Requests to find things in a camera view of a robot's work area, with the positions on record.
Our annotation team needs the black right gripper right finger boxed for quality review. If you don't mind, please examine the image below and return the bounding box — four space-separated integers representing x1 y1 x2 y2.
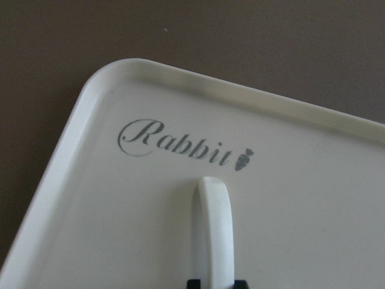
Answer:
234 280 248 289

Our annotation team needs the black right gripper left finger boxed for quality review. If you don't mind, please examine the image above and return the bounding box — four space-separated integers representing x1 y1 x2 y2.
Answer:
186 279 201 289

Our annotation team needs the white ceramic spoon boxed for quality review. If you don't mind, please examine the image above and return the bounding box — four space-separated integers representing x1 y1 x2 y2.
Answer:
198 176 235 288

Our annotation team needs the cream rabbit tray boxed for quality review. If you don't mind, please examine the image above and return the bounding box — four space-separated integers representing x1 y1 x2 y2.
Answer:
1 58 384 288

